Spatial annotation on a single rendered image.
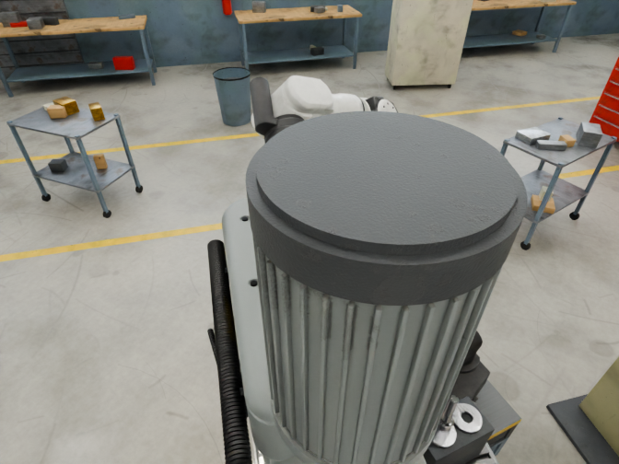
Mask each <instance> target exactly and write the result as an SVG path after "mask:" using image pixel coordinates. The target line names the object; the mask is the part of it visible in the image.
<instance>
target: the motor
mask: <svg viewBox="0 0 619 464"><path fill-rule="evenodd" d="M245 182H246V191H247V198H248V206H249V215H250V222H251V231H252V240H253V247H254V256H255V264H256V272H257V281H258V288H259V297H260V305H261V313H262V322H263V337H264V345H265V353H266V362H267V369H268V377H269V386H270V399H271V406H272V413H273V416H274V422H275V425H276V427H277V430H278V432H279V434H280V435H281V436H282V438H283V440H284V441H285V443H286V445H287V446H288V447H289V449H290V450H291V451H292V452H293V453H294V454H295V455H296V456H297V457H298V458H299V459H300V460H301V461H302V462H304V463H305V464H415V463H416V462H417V461H418V460H419V459H420V458H421V457H422V456H423V455H424V453H425V452H426V450H427V449H428V447H429V445H430V444H431V441H432V439H433V437H434V434H435V432H436V431H437V428H438V423H439V420H440V418H441V415H442V413H443V411H444V409H445V407H446V404H447V402H448V399H449V397H450V393H451V391H452V389H453V387H454V384H455V382H456V379H457V377H458V375H459V373H460V370H461V367H462V364H463V362H464V359H465V357H466V354H467V353H468V350H469V348H470V346H471V343H472V341H473V337H474V335H475V333H476V330H477V328H478V326H479V323H480V321H481V318H482V316H483V314H484V312H485V308H486V306H487V303H488V301H489V298H490V296H491V294H492V292H493V289H494V287H495V285H496V281H497V278H498V276H499V274H500V272H501V269H502V267H503V264H504V262H505V261H506V259H507V257H508V254H509V252H510V249H511V247H512V245H513V242H514V240H515V237H516V236H517V233H518V231H519V229H520V225H521V222H522V220H523V217H524V215H525V214H526V209H527V202H528V197H527V192H526V189H525V186H524V183H523V181H522V179H521V177H520V175H519V174H518V172H517V171H516V170H515V169H514V168H513V167H512V166H511V164H510V163H509V162H508V160H507V159H506V158H505V157H504V156H503V155H502V154H501V153H500V152H499V151H498V150H497V149H496V148H494V147H493V146H492V145H490V144H489V143H487V141H485V140H483V139H482V138H480V137H478V136H476V135H475V134H473V133H470V132H467V131H465V130H463V129H462V128H459V127H457V126H454V125H451V124H448V123H445V122H441V121H437V120H434V119H430V118H427V117H422V116H417V115H412V114H406V113H399V112H389V111H349V112H339V113H333V114H327V115H322V116H319V117H315V118H311V119H308V120H305V121H303V122H298V123H296V124H293V125H291V126H289V127H287V128H285V129H284V130H283V131H281V132H279V133H278V134H276V135H275V136H274V137H272V138H271V139H270V140H269V141H268V142H267V143H266V144H264V145H263V146H262V147H261V148H260V149H259V150H258V151H257V152H256V154H255V155H254V156H253V158H252V159H251V161H250V164H249V166H248V168H247V172H246V180H245Z"/></svg>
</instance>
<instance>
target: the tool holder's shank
mask: <svg viewBox="0 0 619 464"><path fill-rule="evenodd" d="M458 403H459V398H458V397H457V398H456V396H455V395H451V396H450V399H449V401H448V404H447V406H446V409H445V411H444V412H443V413H442V415H441V420H442V421H443V422H444V423H451V421H452V416H453V413H454V412H455V409H456V407H457V405H458Z"/></svg>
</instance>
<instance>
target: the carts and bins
mask: <svg viewBox="0 0 619 464"><path fill-rule="evenodd" d="M250 72H251V71H250V70H248V69H246V68H242V67H226V68H221V69H218V70H216V71H215V72H214V73H213V77H214V79H215V84H216V93H217V96H218V101H219V106H220V110H221V114H222V119H223V123H224V124H226V125H230V126H241V125H245V124H247V123H249V122H250V121H251V90H250V82H251V81H250V75H251V74H250ZM88 106H89V109H84V108H79V107H78V106H77V104H76V101H75V100H74V99H70V98H69V97H62V98H59V99H55V100H53V101H52V102H50V103H48V104H45V105H43V107H41V108H39V109H37V110H34V111H32V112H30V113H28V114H25V115H23V116H21V117H19V118H16V119H15V120H13V121H8V122H6V124H7V125H8V126H9V128H10V130H11V132H12V134H13V135H14V137H15V139H16V142H17V144H18V147H19V149H20V151H21V153H22V155H23V157H24V158H25V160H26V162H27V164H28V166H29V169H30V171H31V173H32V176H33V177H34V179H35V180H36V182H37V184H38V186H39V188H40V190H41V194H42V197H41V198H42V200H43V201H45V202H48V201H50V200H51V195H50V194H49V193H47V192H46V190H45V189H44V187H43V185H42V183H41V180H40V179H44V180H50V181H54V182H58V183H62V184H65V185H69V186H73V187H77V188H80V189H83V190H87V191H93V192H95V193H96V194H97V195H98V198H99V202H100V204H101V207H102V209H103V217H105V218H109V217H110V216H111V211H110V210H108V208H107V205H106V203H105V201H104V198H103V195H102V193H101V191H103V190H104V189H105V188H107V187H108V186H110V185H111V184H112V183H113V182H115V181H116V180H117V179H119V178H120V177H122V176H123V175H124V174H126V173H127V172H129V171H130V170H131V171H132V174H133V177H134V182H135V185H136V187H135V190H136V192H142V190H143V186H142V185H140V182H139V179H138V176H137V173H136V170H135V164H134V161H133V159H132V156H131V152H130V149H129V146H128V143H127V140H126V137H125V134H124V130H123V126H122V122H121V119H120V115H119V113H115V114H114V113H108V112H104V111H102V108H101V106H100V104H99V102H95V103H90V104H88ZM114 120H115V121H116V123H117V127H118V130H119V133H120V136H121V138H122V142H123V147H124V150H125V153H126V156H127V159H128V162H129V164H127V163H123V162H119V161H115V160H110V159H107V158H105V157H104V155H103V154H98V155H94V156H91V155H87V152H86V150H85V147H84V145H83V143H82V140H81V138H83V137H84V136H86V135H88V134H90V133H92V132H94V131H96V130H98V129H99V128H100V127H102V126H104V125H106V124H108V123H109V122H112V121H114ZM16 127H19V128H23V129H28V130H32V131H36V132H41V133H48V134H53V135H58V136H62V137H63V138H64V139H65V142H66V144H67V146H68V149H69V151H70V153H69V154H67V155H65V156H63V157H61V158H59V159H52V160H51V161H50V162H49V163H48V166H46V167H45V168H42V169H40V170H39V171H36V169H35V168H34V166H33V164H32V162H31V160H30V158H29V155H28V152H27V150H26V148H25V146H24V145H23V143H22V141H21V139H20V137H19V135H18V132H17V130H16ZM69 138H71V139H75V140H76V143H77V145H78V148H79V150H80V153H77V152H75V151H74V148H73V147H72V144H71V142H70V139H69ZM616 140H617V137H615V136H610V135H607V134H604V133H602V131H601V126H600V125H599V124H597V123H590V122H581V124H580V125H579V124H576V123H573V122H570V121H567V120H564V119H563V118H562V117H558V118H557V119H555V120H553V121H550V122H547V123H545V124H542V125H540V126H537V127H532V128H528V129H523V130H519V131H517V132H516V135H515V136H512V137H510V138H507V139H505V140H504V141H503V145H502V148H501V151H500V153H501V154H502V155H503V156H505V154H506V151H507V148H508V145H510V146H512V147H515V148H517V149H519V150H520V151H523V152H525V153H527V154H529V155H532V156H534V157H537V158H539V159H541V162H540V165H539V167H538V169H536V170H534V171H533V172H531V173H529V174H526V175H524V176H522V177H521V179H522V181H523V183H524V186H525V189H526V192H527V197H528V202H527V209H526V214H525V215H524V217H525V218H526V219H528V220H530V221H532V224H531V228H530V230H529V233H528V235H527V237H526V239H525V240H524V241H522V242H521V243H520V246H521V248H522V249H524V250H527V249H529V248H530V247H531V244H530V241H531V238H532V235H533V233H534V231H535V229H536V227H537V225H538V223H540V222H542V221H543V220H544V219H546V218H548V217H549V216H551V215H553V214H555V213H557V212H559V211H560V210H562V209H564V208H566V207H567V206H569V205H570V204H572V203H574V202H576V201H577V200H579V199H580V200H579V202H578V205H577V207H576V209H575V211H574V212H572V213H570V214H569V217H570V218H571V219H572V220H577V219H579V213H578V212H579V211H580V209H581V207H582V205H583V203H584V202H585V200H586V198H587V196H588V194H589V193H590V189H591V187H592V185H593V183H594V181H595V180H596V178H597V176H598V174H599V172H600V171H601V168H602V166H603V164H604V162H605V160H606V158H607V156H608V155H609V153H610V151H611V149H612V147H613V144H614V142H615V141H616ZM605 146H606V148H605V150H604V152H603V154H602V156H601V159H600V161H599V163H598V165H597V167H596V168H595V170H594V172H593V174H592V176H591V178H590V181H589V183H588V185H587V187H586V189H585V190H584V189H582V188H580V187H578V186H576V185H574V184H572V183H570V182H568V181H565V180H562V179H560V178H558V177H559V175H560V173H561V170H562V168H563V167H565V166H567V165H569V164H571V163H573V162H575V161H577V160H579V159H581V158H583V157H585V156H587V155H589V154H591V153H593V152H595V151H597V150H599V149H601V148H603V147H605ZM545 162H547V163H550V164H552V165H554V166H556V169H555V173H554V175H552V174H550V173H548V172H546V171H544V170H543V166H544V163H545Z"/></svg>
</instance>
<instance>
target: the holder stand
mask: <svg viewBox="0 0 619 464"><path fill-rule="evenodd" d="M452 417H453V419H454V425H453V426H452V428H451V431H450V434H449V436H448V437H447V438H445V439H441V438H438V437H437V436H436V435H434V437H433V439H432V441H431V444H430V445H429V447H428V449H427V450H426V452H425V453H424V455H423V456H424V458H425V461H426V464H465V463H467V462H469V461H470V460H472V459H474V458H476V457H478V456H479V455H480V453H481V452H482V450H483V448H484V447H485V444H486V443H487V441H488V439H489V438H490V436H491V434H492V433H493V432H494V430H495V429H494V427H493V426H492V425H491V423H489V422H488V421H487V419H486V418H485V417H484V415H483V414H482V413H481V412H480V410H479V409H478V408H477V407H476V405H475V404H474V403H473V402H472V400H471V399H470V398H469V397H468V396H467V397H465V398H463V399H461V400H459V403H458V405H457V407H456V409H455V412H454V413H453V416H452Z"/></svg>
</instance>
